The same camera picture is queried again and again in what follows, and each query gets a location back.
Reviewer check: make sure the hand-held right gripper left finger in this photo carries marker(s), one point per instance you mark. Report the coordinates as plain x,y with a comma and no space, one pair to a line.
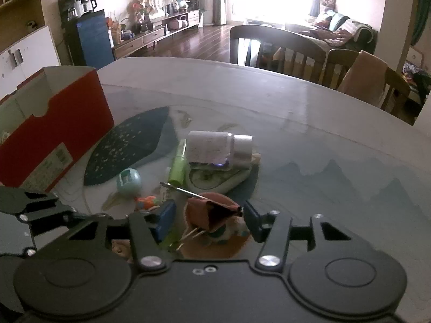
165,221

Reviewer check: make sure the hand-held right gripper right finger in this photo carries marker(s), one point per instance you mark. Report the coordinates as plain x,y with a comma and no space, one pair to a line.
252,223

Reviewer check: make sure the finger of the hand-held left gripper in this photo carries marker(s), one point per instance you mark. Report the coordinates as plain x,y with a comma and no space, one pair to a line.
29,252
40,208

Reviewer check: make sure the brown binder clip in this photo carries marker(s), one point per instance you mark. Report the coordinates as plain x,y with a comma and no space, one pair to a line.
208,213

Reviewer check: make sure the green tube bottle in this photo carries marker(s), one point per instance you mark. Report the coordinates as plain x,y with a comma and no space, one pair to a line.
177,168

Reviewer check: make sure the teal egg toy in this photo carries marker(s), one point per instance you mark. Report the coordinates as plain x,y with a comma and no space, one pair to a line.
129,180

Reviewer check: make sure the red cardboard box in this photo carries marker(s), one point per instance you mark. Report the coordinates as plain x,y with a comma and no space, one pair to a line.
77,107

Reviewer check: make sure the small orange toy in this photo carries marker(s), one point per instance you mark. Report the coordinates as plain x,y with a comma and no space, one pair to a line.
148,203

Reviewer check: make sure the brown round dish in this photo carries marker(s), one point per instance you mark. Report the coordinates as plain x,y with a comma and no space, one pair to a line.
215,250

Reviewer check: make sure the green patterned pouch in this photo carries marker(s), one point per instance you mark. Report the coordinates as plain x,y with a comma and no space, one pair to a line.
215,178

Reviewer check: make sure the white capped bottle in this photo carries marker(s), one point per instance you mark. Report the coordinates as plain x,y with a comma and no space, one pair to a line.
215,146

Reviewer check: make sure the dark teal leaf placemat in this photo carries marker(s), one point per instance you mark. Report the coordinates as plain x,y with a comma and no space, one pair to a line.
131,141

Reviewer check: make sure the white shelf cabinet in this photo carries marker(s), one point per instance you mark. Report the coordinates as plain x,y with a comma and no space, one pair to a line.
30,50

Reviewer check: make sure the blue water dispenser cabinet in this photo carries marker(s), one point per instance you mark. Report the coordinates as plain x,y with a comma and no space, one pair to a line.
92,40

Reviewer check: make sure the wooden slatted dining chair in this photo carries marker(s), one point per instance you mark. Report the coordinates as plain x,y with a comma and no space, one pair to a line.
296,45

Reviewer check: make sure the beige towel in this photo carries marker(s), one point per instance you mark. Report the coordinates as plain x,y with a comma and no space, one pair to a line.
365,77

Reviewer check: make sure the wooden TV cabinet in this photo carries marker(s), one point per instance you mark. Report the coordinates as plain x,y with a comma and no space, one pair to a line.
148,37

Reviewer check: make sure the electric kettle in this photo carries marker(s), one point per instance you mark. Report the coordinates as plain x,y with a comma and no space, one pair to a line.
88,6

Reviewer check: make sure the sofa with blankets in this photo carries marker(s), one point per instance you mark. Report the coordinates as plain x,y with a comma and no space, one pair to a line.
336,32

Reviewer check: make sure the red potted flowers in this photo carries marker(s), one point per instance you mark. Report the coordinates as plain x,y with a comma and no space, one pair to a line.
141,10

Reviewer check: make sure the green hanging cloth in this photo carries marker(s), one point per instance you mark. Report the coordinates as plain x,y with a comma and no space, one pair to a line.
421,16

